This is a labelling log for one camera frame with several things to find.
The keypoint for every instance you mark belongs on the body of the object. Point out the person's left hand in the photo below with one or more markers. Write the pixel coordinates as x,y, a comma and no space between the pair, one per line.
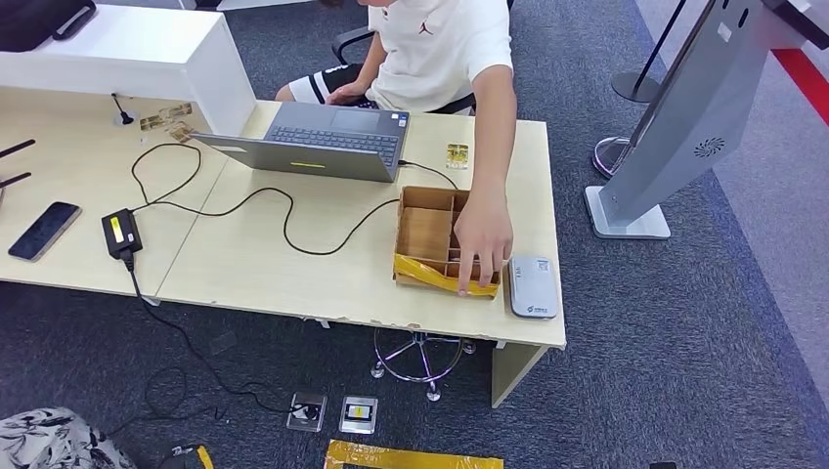
482,233

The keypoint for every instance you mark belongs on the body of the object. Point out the chrome stanchion post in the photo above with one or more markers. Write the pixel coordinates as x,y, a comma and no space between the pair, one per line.
609,158

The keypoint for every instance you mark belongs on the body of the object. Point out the black sign stanchion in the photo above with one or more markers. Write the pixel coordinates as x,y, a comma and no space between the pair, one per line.
638,87

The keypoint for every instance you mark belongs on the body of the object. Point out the black white patterned cloth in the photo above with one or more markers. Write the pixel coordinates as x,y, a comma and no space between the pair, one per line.
52,440

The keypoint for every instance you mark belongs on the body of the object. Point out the cardboard organizer box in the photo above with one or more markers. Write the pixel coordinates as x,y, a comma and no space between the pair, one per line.
421,233

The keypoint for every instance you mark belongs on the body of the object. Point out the person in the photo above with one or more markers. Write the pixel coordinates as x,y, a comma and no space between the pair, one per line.
440,52

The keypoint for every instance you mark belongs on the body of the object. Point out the person's right hand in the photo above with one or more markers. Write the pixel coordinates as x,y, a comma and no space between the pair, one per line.
350,94

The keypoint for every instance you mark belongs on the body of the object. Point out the grey laptop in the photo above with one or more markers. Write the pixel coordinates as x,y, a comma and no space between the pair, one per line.
322,158

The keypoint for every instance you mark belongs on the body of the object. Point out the wide yellow tape sheet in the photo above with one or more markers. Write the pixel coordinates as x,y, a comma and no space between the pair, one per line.
414,458

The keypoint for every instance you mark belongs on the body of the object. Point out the dark smartphone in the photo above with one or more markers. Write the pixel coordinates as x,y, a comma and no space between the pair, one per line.
44,231

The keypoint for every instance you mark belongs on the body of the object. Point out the chrome stool base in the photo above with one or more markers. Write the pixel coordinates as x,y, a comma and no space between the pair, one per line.
421,369

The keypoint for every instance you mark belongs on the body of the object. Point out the black rod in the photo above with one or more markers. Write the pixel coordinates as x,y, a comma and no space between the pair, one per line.
14,179
16,148

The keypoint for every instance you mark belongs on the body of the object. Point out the black bag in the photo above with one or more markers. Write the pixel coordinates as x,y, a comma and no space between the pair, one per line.
32,19

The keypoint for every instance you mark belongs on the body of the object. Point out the steel socket box yellow label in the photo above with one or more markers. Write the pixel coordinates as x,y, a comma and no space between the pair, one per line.
359,414

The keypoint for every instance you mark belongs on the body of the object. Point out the black office chair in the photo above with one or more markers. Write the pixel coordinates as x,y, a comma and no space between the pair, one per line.
353,39

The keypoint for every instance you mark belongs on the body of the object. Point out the long gold sticker sheet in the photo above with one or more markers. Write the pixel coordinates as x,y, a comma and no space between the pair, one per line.
164,116

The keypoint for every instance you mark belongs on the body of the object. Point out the white counter riser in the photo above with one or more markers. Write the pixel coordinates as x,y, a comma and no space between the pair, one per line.
129,58

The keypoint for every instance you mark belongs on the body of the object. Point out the person's left forearm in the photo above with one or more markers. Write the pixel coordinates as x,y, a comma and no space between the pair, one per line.
493,142

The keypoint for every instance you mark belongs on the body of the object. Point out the person's right forearm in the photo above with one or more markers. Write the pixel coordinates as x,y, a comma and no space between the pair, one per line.
375,65

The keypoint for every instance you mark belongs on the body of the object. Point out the black power adapter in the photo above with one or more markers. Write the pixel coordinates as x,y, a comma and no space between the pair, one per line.
122,233

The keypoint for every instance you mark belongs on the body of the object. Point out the silver kiosk stand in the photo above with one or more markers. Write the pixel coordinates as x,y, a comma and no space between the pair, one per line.
693,110

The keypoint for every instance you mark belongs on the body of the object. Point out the small gold sticker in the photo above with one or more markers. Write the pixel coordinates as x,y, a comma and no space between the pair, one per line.
182,133

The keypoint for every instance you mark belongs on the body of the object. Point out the small black desk antenna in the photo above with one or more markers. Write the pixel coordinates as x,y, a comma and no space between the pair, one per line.
124,118

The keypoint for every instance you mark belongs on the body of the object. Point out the open steel socket box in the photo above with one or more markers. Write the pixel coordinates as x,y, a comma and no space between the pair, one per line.
306,412

